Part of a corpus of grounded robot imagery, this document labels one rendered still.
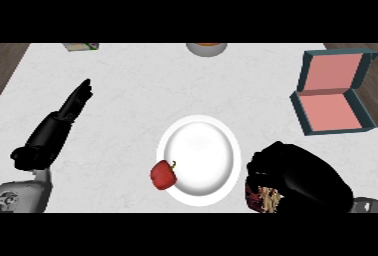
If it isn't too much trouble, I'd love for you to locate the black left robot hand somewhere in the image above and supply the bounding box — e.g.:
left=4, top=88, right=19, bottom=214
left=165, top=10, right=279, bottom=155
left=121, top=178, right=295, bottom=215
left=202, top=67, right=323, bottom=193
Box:
left=9, top=78, right=94, bottom=172

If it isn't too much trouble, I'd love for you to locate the red bell pepper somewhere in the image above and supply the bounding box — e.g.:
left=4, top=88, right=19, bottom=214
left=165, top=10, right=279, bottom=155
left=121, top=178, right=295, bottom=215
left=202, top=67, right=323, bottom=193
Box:
left=149, top=159, right=179, bottom=191

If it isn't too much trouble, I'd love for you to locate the brown cupcake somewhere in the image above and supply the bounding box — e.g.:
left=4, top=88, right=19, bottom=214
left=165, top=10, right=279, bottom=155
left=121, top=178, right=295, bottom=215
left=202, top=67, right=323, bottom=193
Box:
left=244, top=179, right=286, bottom=214

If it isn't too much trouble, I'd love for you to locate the teal box with pink inside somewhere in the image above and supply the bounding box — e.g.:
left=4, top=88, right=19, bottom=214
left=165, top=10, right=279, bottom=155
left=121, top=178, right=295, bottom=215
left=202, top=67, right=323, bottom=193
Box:
left=288, top=47, right=378, bottom=137

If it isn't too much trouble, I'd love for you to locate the small pale green carton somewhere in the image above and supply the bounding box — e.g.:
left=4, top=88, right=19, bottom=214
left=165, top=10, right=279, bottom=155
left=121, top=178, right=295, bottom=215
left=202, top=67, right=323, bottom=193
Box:
left=62, top=42, right=100, bottom=53

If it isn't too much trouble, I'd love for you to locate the white oval plate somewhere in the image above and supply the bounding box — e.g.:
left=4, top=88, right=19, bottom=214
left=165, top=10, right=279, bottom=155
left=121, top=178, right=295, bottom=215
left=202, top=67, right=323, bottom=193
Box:
left=155, top=114, right=244, bottom=208

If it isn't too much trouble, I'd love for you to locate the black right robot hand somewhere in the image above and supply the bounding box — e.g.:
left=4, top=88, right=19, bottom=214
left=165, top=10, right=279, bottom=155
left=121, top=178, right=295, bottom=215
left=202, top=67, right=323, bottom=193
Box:
left=245, top=140, right=356, bottom=214

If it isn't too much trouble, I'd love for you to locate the grey bowl with orange content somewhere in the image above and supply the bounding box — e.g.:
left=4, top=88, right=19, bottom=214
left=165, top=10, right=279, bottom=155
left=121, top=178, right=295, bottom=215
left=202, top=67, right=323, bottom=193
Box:
left=184, top=42, right=229, bottom=58

